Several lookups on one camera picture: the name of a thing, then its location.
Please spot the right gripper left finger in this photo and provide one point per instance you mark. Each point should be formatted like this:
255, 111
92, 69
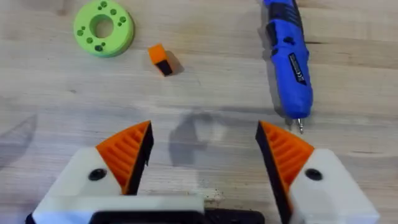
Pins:
124, 155

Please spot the blue electric screwdriver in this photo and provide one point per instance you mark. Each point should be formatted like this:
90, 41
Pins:
289, 62

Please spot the orange ribbed wedge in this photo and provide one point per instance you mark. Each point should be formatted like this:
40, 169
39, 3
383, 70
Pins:
160, 58

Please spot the green disc with holes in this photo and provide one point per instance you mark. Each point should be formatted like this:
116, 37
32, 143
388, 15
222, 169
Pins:
103, 27

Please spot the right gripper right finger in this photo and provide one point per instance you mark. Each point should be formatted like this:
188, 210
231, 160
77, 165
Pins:
311, 180

